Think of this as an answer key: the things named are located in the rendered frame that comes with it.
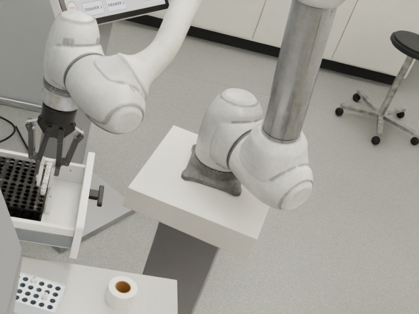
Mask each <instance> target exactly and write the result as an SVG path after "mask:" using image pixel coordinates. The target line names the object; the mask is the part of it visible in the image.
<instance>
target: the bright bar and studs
mask: <svg viewBox="0 0 419 314"><path fill-rule="evenodd" d="M55 187H56V184H55V183H52V186H51V189H49V193H48V197H47V202H46V207H45V210H44V214H50V212H51V206H52V201H53V198H54V192H55Z"/></svg>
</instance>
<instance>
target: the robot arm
mask: <svg viewBox="0 0 419 314"><path fill-rule="evenodd" d="M344 1H345V0H292V2H291V7H290V10H289V15H288V18H287V23H286V28H285V31H284V36H283V39H282V44H281V49H280V52H279V57H278V60H277V65H276V70H275V73H274V78H273V81H272V86H271V91H270V94H269V99H268V102H267V107H266V112H265V115H264V119H263V117H262V108H261V105H260V103H259V101H258V99H257V98H256V97H255V96H254V95H253V94H252V93H250V92H248V91H246V90H243V89H240V88H229V89H227V90H225V91H223V92H222V93H219V94H218V95H217V96H216V97H215V98H214V100H213V101H212V102H211V103H210V105H209V107H208V108H207V110H206V113H205V115H204V117H203V121H202V123H201V126H200V130H199V133H198V138H197V142H196V144H195V145H193V146H192V149H191V152H192V154H191V156H190V160H189V162H188V164H187V167H186V168H185V169H184V170H183V171H182V173H181V178H182V179H184V180H185V181H193V182H196V183H200V184H203V185H205V186H209V187H212V188H215V189H219V190H221V191H224V192H227V193H229V194H231V195H233V196H236V197H238V196H240V195H241V192H242V189H241V184H242V185H243V186H244V187H245V188H246V189H247V190H248V191H249V192H250V193H251V194H252V195H253V196H254V197H256V198H257V199H258V200H260V201H261V202H262V203H264V204H266V205H267V206H270V207H273V208H275V209H278V210H281V209H282V210H292V209H295V208H297V207H299V206H300V205H301V204H303V203H304V202H305V201H306V200H307V199H308V197H309V196H310V194H311V192H312V187H313V184H314V181H313V175H312V170H311V169H310V167H309V158H308V150H307V145H308V142H307V138H306V136H305V135H304V134H303V132H302V127H303V124H304V120H305V117H306V113H307V109H308V107H309V103H310V100H311V96H312V93H313V89H314V85H315V81H316V79H317V75H318V72H319V68H320V64H321V62H322V58H323V54H324V51H325V47H326V44H327V40H328V38H329V34H330V30H331V27H332V23H333V20H334V16H335V12H336V10H337V7H338V6H340V5H341V4H342V3H343V2H344ZM201 2H202V0H171V3H170V5H169V7H168V9H167V12H166V14H165V16H164V19H163V22H162V24H161V26H160V28H159V31H158V33H157V35H156V37H155V38H154V40H153V41H152V43H151V44H150V45H149V46H148V47H146V48H145V49H144V50H142V51H141V52H139V53H137V54H133V55H125V54H121V53H118V54H115V55H111V56H105V55H104V52H103V50H102V46H101V45H100V44H99V42H100V33H99V27H98V25H97V21H96V19H95V18H94V17H93V16H91V15H90V14H87V13H85V12H82V11H78V10H68V11H64V12H61V13H59V14H58V15H57V17H56V18H55V20H54V22H53V24H52V26H51V29H50V31H49V35H48V37H47V42H46V47H45V52H44V78H43V84H42V97H41V100H42V101H43V103H42V110H41V114H40V115H39V116H38V118H36V119H32V118H28V119H27V121H26V128H27V131H28V158H29V159H34V160H35V161H36V163H35V167H34V172H37V173H39V174H38V178H37V184H36V186H39V185H40V183H41V178H42V172H43V168H44V162H45V158H46V157H45V156H43V154H44V152H45V149H46V146H47V142H48V140H49V137H50V138H56V139H57V155H56V159H54V161H53V164H52V169H51V175H50V179H49V184H48V189H51V186H52V181H53V177H54V176H58V175H59V172H60V167H61V166H69V165H70V162H71V160H72V157H73V155H74V153H75V150H76V148H77V145H78V144H79V142H80V141H81V140H83V139H84V134H85V130H84V129H81V130H80V129H78V128H77V127H76V124H75V117H76V114H77V109H78V108H79V109H80V111H81V112H82V113H83V114H84V115H85V116H86V117H87V118H88V119H89V120H90V121H91V122H92V123H94V124H95V125H97V126H98V127H99V128H101V129H103V130H104V131H107V132H109V133H112V134H116V135H121V134H125V133H128V132H131V131H133V130H134V129H136V127H138V126H139V125H140V124H141V122H142V121H143V118H144V115H145V99H146V98H147V97H148V91H149V88H150V85H151V83H152V82H153V81H154V80H155V79H156V78H157V77H158V76H159V75H160V74H161V73H162V72H163V71H164V70H165V69H166V68H167V67H168V66H169V64H170V63H171V62H172V60H173V59H174V58H175V56H176V54H177V53H178V51H179V49H180V47H181V45H182V43H183V41H184V39H185V37H186V35H187V32H188V30H189V28H190V26H191V23H192V22H193V19H194V17H195V15H196V12H197V10H198V8H199V6H200V4H201ZM37 125H39V126H40V128H41V130H42V132H43V133H44V136H43V139H42V142H41V145H40V148H39V151H38V153H37V152H36V127H37ZM72 132H74V135H73V137H74V139H73V140H72V143H71V145H70V148H69V150H68V152H67V155H66V157H65V158H63V157H62V156H63V148H64V138H65V137H66V136H68V135H69V134H71V133H72Z"/></svg>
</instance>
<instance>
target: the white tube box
mask: <svg viewBox="0 0 419 314"><path fill-rule="evenodd" d="M32 276H33V275H29V274H25V273H22V272H20V276H19V283H18V288H17V295H16V302H15V306H14V313H18V314H56V313H57V310H58V308H59V305H60V303H61V301H62V298H63V296H64V291H65V286H66V285H63V284H61V283H57V282H53V281H50V280H46V279H43V278H40V277H37V281H36V283H31V277H32ZM44 292H47V293H48V296H47V300H46V301H43V300H42V294H43V293H44Z"/></svg>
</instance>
